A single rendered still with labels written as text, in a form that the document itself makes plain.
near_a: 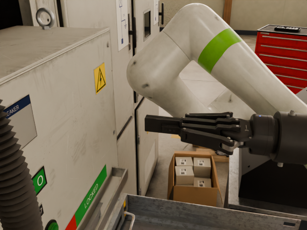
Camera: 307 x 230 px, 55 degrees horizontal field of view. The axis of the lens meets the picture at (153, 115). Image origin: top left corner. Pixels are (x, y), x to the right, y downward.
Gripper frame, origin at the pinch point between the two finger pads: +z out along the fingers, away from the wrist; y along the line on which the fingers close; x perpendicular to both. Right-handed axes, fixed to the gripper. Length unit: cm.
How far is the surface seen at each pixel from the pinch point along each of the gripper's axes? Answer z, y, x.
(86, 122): 13.5, -5.3, 1.6
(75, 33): 18.6, 4.4, 16.1
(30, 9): 34.0, 13.9, 19.1
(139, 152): 31, 95, -72
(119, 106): 31, 64, -27
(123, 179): 9.5, 2.2, -16.6
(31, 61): 14.2, -17.4, 16.6
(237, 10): -51, 786, -64
